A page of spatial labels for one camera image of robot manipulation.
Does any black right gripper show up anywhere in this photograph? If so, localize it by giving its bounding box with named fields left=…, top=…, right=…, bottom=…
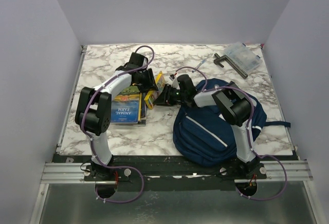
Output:
left=153, top=84, right=187, bottom=107

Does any yellow crayon box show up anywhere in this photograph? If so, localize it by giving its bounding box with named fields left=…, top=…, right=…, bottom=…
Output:
left=144, top=71, right=166, bottom=109

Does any navy blue student backpack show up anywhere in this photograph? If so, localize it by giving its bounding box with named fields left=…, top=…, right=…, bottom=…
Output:
left=173, top=78, right=291, bottom=167

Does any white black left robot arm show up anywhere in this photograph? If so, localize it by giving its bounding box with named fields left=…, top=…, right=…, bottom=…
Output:
left=75, top=51, right=158, bottom=180

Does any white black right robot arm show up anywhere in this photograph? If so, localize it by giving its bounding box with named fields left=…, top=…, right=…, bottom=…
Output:
left=155, top=74, right=266, bottom=179

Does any Animal Farm book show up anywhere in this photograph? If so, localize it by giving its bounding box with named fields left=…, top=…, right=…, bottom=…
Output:
left=110, top=85, right=143, bottom=123

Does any blue pen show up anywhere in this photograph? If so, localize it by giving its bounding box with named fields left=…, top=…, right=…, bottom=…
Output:
left=192, top=59, right=206, bottom=72

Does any clear plastic organizer box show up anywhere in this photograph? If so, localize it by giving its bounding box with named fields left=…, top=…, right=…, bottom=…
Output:
left=223, top=42, right=262, bottom=74

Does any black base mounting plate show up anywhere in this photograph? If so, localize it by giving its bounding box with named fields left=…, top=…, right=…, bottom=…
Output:
left=51, top=154, right=268, bottom=192

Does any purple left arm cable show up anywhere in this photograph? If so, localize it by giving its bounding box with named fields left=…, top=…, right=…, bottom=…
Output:
left=80, top=45, right=155, bottom=205

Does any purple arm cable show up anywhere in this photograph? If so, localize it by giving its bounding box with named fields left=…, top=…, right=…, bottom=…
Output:
left=170, top=66, right=288, bottom=202
left=80, top=45, right=155, bottom=205

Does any dark metal T-handle tool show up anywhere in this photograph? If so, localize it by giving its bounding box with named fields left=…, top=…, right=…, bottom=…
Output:
left=213, top=53, right=249, bottom=78

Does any aluminium extrusion rail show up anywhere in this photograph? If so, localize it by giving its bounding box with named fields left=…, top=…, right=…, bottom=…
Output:
left=41, top=163, right=95, bottom=184

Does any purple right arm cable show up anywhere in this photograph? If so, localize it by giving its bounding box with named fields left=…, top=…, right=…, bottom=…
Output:
left=170, top=66, right=288, bottom=202

